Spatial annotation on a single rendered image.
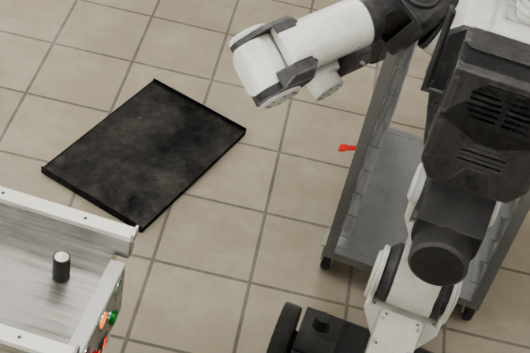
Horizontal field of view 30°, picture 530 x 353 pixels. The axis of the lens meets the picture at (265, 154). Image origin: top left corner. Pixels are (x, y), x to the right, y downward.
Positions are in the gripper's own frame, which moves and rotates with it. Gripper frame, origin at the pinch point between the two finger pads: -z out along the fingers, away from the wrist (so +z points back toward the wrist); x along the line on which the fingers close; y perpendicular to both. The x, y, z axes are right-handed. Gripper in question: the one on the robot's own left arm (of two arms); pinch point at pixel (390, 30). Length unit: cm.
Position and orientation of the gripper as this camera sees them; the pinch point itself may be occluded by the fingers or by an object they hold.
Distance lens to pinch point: 209.5
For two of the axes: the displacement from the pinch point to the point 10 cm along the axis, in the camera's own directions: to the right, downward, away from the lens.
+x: 1.6, -7.2, -6.8
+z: -7.3, 3.7, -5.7
